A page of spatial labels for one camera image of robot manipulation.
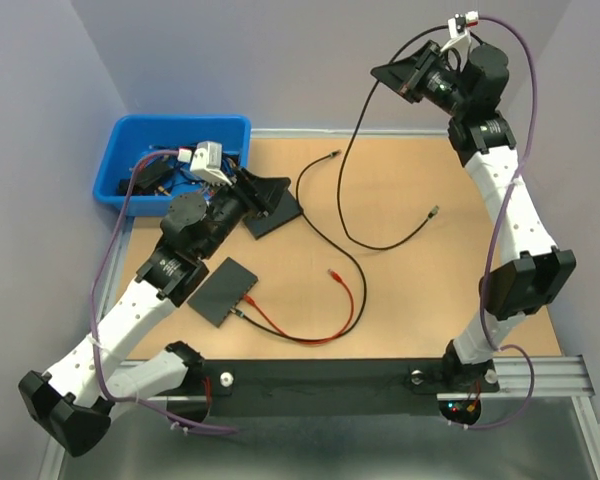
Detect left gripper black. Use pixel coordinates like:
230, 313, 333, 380
197, 166, 292, 261

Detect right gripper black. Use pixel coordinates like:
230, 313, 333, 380
369, 40, 470, 118

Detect red ethernet cable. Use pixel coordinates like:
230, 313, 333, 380
243, 268, 356, 344

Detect black network switch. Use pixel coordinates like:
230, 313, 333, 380
243, 191, 303, 240
187, 257, 258, 328

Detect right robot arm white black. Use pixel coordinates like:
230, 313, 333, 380
371, 41, 576, 390

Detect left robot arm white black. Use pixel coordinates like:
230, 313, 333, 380
18, 168, 291, 457

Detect blue plastic bin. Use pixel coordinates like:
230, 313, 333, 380
93, 114, 251, 217

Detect black base mat strip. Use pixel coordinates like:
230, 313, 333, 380
144, 357, 501, 419

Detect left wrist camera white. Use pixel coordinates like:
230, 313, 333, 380
176, 141, 233, 186

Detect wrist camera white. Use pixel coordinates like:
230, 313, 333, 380
440, 11, 479, 53
176, 141, 233, 186

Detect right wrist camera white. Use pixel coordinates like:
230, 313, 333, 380
440, 11, 479, 53

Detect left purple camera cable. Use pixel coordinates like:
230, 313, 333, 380
88, 149, 239, 436

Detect tangled cables in bin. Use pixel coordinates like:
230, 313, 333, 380
117, 142, 243, 197

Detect aluminium frame rail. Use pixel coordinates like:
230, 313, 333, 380
60, 208, 595, 479

